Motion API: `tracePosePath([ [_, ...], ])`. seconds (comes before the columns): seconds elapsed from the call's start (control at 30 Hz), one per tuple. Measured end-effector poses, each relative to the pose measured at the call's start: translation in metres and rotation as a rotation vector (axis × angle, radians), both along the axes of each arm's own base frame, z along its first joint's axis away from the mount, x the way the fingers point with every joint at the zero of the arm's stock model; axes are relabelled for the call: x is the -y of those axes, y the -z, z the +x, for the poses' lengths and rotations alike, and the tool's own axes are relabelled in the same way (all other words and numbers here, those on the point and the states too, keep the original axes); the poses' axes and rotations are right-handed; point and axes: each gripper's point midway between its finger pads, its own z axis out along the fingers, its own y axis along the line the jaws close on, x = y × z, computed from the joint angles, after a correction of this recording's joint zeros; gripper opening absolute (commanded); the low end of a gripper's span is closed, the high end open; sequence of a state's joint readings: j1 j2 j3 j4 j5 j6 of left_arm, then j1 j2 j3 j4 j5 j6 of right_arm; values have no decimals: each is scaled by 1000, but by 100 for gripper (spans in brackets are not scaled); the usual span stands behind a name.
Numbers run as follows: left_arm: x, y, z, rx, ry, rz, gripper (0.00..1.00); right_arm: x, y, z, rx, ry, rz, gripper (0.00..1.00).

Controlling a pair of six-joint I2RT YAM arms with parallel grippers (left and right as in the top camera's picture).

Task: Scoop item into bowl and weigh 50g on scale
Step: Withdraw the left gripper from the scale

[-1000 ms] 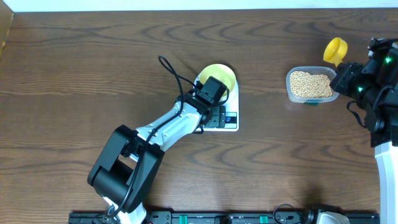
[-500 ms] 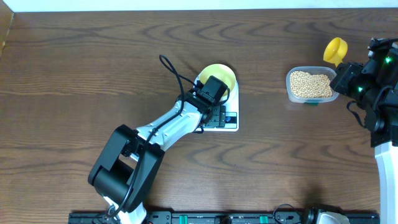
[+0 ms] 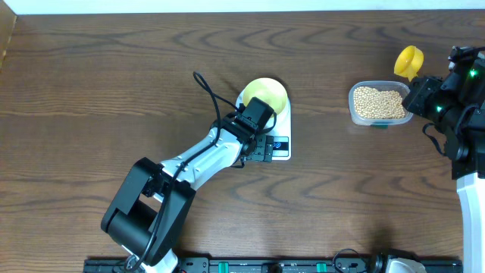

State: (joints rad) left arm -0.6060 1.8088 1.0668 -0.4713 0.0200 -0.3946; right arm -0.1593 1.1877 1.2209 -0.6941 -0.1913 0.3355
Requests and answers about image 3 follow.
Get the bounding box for white digital kitchen scale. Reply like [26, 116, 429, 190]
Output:
[235, 90, 293, 161]

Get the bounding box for pale yellow bowl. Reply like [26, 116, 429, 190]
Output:
[242, 77, 289, 125]

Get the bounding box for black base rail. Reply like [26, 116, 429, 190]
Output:
[82, 248, 464, 273]

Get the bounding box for black left camera cable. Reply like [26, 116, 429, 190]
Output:
[124, 71, 243, 272]

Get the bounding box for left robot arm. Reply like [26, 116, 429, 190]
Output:
[101, 97, 274, 272]

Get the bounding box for soybeans in container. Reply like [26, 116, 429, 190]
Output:
[353, 86, 405, 119]

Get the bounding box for clear plastic container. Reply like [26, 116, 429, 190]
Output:
[349, 80, 413, 127]

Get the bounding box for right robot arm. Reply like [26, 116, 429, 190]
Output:
[394, 45, 484, 272]

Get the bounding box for yellow plastic measuring scoop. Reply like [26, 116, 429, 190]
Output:
[393, 45, 424, 82]

